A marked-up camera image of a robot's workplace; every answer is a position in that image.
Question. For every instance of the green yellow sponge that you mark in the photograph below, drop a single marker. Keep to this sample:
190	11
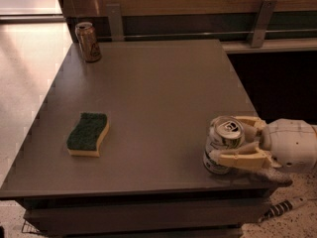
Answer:
86	137

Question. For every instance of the right metal bracket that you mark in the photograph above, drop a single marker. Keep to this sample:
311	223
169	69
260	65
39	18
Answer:
262	22

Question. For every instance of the horizontal metal rail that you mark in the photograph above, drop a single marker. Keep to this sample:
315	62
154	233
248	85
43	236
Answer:
223	36

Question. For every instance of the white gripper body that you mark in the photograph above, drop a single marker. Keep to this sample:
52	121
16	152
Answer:
287	143

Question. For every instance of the white green 7up can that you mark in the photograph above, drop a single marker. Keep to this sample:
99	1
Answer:
225	132

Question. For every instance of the striped black white object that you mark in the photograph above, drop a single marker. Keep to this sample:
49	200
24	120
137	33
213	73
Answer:
283	207

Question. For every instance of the wire rack corner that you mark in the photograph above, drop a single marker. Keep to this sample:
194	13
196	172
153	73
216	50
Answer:
28	228

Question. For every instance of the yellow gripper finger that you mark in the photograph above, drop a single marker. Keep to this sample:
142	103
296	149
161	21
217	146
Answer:
253	126
250	158

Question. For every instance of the orange soda can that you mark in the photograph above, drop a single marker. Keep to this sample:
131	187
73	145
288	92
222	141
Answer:
85	33

